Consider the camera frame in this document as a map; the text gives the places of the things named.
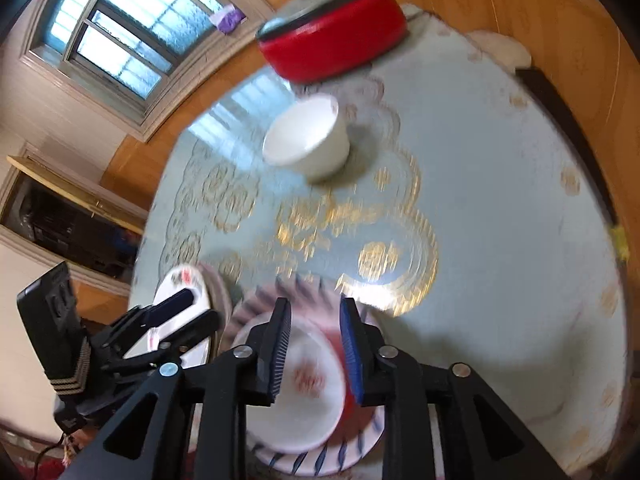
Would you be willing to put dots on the red cooking pot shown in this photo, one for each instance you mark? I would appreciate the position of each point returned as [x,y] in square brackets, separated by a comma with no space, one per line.
[340,45]

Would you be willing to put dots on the white bowl with bear print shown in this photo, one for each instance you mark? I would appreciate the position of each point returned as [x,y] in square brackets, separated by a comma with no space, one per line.
[305,135]

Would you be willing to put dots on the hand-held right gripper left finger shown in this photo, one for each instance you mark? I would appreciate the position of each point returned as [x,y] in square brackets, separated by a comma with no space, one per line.
[280,345]

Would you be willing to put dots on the window with stone frame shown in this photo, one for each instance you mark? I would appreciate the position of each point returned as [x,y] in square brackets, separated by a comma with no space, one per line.
[125,25]

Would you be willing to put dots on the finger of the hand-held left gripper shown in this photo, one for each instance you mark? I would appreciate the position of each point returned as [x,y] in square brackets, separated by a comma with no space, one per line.
[195,327]
[172,305]

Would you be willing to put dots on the blue striped white bowl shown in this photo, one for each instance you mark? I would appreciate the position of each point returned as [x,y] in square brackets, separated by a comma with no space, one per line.
[320,460]

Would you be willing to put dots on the wooden door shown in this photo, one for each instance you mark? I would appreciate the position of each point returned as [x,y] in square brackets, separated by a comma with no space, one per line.
[75,192]

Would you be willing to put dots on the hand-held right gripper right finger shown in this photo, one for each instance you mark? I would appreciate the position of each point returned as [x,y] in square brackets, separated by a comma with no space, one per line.
[352,355]

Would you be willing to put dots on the grey pot lid red knob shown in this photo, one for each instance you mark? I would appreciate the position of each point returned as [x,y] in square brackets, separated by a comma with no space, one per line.
[310,5]

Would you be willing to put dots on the purple tissue box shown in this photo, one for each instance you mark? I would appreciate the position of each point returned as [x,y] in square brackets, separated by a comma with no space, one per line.
[229,19]

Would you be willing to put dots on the red bowl white inside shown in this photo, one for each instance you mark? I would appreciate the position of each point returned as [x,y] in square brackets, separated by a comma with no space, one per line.
[305,410]

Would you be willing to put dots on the dragon print white plate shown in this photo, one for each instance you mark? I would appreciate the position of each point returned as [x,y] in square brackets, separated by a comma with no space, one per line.
[175,277]

